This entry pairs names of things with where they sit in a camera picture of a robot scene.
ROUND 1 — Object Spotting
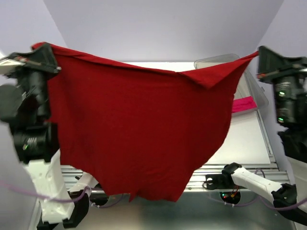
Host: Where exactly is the aluminium rail frame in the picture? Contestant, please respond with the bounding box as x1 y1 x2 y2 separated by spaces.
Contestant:
28 164 298 230

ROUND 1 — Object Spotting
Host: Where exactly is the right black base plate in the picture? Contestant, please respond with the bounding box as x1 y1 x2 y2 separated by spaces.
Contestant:
202 174 237 190

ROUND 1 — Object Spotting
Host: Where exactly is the dark red t shirt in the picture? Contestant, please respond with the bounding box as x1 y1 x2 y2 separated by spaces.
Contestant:
31 42 260 203

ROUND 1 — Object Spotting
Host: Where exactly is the pink rolled t shirt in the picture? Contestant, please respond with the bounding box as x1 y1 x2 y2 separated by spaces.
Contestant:
232 96 257 114

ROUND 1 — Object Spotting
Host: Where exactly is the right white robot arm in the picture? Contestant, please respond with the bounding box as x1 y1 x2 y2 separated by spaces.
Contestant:
202 46 307 226

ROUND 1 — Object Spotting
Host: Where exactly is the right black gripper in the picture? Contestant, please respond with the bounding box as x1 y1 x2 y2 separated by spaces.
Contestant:
256 44 307 123

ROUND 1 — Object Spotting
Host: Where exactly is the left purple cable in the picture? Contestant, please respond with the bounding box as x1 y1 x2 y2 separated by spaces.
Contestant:
0 179 124 208

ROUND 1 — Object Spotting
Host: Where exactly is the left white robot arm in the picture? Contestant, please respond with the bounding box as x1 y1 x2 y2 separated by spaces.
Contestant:
0 43 107 230

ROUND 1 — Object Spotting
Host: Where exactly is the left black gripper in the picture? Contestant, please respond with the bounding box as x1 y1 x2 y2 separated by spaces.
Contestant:
4 39 62 115

